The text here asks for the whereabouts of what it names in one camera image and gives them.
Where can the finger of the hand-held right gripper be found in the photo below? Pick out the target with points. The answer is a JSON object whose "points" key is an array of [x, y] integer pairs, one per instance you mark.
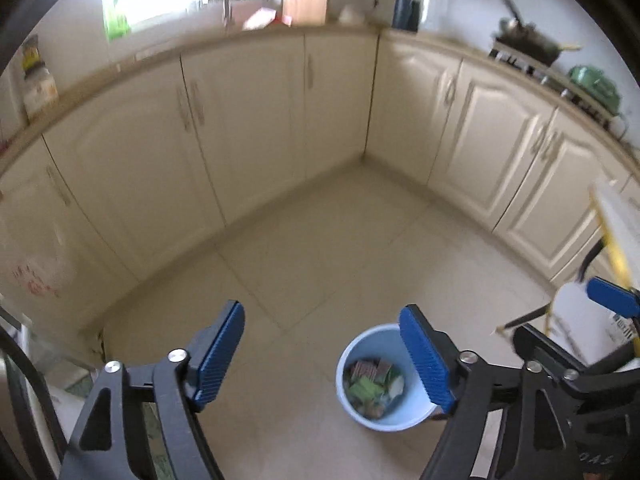
{"points": [[560, 355], [612, 296]]}

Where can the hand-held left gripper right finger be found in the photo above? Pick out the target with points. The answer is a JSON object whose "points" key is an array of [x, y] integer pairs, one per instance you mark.
{"points": [[425, 360]]}

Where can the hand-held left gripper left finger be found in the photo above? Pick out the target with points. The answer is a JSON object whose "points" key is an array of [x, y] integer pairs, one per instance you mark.
{"points": [[217, 360]]}

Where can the white packet with barcode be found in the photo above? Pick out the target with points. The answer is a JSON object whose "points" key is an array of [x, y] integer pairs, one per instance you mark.
{"points": [[580, 320]]}

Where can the light blue bucket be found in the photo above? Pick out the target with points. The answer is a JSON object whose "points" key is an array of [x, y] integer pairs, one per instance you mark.
{"points": [[360, 412]]}

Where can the pile of discarded wrappers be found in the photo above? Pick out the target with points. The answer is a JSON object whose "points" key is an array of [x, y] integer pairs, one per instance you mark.
{"points": [[370, 385]]}

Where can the white plastic bag red print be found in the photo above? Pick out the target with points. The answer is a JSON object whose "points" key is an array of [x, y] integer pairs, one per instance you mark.
{"points": [[35, 280]]}

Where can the green electric cooker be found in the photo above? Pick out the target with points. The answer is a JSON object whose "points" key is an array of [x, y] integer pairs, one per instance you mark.
{"points": [[595, 85]]}

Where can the black gas stove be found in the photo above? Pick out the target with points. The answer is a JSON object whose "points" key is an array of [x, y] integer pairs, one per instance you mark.
{"points": [[550, 77]]}

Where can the cream kitchen cabinets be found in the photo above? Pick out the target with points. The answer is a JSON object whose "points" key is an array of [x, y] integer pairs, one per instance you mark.
{"points": [[250, 125]]}

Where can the dark wok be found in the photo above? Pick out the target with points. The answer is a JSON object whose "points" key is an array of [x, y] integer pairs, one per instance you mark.
{"points": [[530, 42]]}

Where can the black cylindrical container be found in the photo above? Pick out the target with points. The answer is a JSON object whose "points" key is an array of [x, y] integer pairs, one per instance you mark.
{"points": [[406, 12]]}

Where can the white small container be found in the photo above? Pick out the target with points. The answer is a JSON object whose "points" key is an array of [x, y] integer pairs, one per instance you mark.
{"points": [[351, 14]]}

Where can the green plant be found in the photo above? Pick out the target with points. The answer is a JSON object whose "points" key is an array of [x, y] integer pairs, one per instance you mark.
{"points": [[116, 20]]}

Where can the yellow labelled jar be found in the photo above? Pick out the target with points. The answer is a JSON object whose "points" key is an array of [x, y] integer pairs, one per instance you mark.
{"points": [[32, 55]]}

